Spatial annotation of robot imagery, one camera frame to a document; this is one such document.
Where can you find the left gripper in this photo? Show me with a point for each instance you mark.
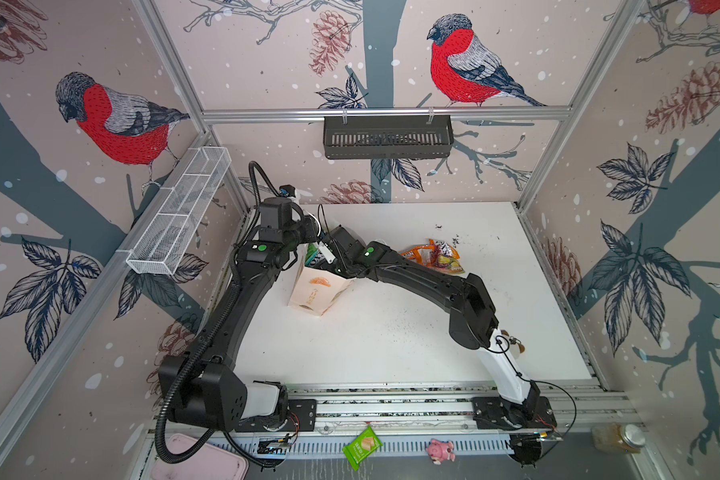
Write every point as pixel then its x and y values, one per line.
pixel 307 221

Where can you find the beige paper bag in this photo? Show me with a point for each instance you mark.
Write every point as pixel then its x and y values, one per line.
pixel 315 291

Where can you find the orange Fox's candy bag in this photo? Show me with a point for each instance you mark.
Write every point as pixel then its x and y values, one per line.
pixel 443 257

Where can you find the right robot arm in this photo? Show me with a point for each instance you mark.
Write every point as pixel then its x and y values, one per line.
pixel 473 323

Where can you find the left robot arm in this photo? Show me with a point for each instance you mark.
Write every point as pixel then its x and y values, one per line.
pixel 200 387

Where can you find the green snack packet in bag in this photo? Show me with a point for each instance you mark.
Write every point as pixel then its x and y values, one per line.
pixel 315 258

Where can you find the black hanging metal shelf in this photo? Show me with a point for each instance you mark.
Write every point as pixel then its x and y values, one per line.
pixel 411 137

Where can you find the brown white plush toy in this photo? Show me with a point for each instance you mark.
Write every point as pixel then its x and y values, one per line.
pixel 516 347

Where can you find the pink pig toy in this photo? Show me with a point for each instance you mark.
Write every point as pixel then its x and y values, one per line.
pixel 441 451

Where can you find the pink tray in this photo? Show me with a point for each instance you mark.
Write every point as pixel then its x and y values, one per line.
pixel 209 463

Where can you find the glass jar with lid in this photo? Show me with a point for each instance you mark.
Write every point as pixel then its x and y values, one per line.
pixel 616 438

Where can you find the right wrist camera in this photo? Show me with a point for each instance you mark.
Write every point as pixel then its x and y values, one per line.
pixel 326 253

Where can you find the white wire mesh basket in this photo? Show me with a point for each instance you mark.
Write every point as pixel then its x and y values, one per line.
pixel 169 233

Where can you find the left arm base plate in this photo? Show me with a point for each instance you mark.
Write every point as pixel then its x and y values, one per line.
pixel 296 416

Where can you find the aluminium rail frame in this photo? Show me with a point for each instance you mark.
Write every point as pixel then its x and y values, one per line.
pixel 407 418

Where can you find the aluminium horizontal frame bar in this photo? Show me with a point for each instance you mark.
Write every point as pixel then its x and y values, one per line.
pixel 501 113

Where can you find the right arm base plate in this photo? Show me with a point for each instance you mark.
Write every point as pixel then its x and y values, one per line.
pixel 495 413

